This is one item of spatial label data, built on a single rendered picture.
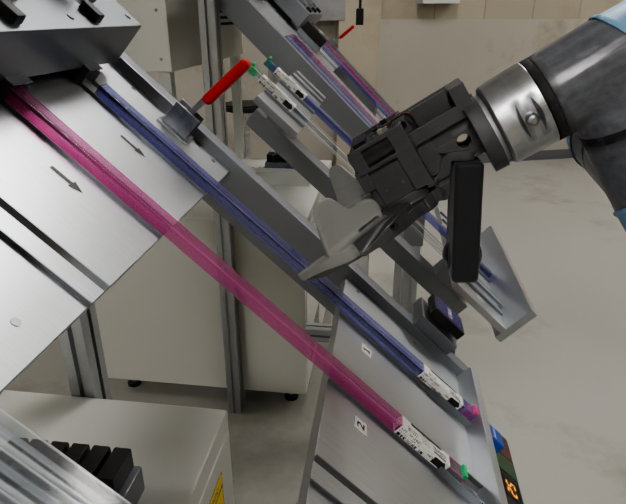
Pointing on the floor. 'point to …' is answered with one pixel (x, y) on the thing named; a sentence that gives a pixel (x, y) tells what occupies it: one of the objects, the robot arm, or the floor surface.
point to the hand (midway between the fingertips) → (313, 252)
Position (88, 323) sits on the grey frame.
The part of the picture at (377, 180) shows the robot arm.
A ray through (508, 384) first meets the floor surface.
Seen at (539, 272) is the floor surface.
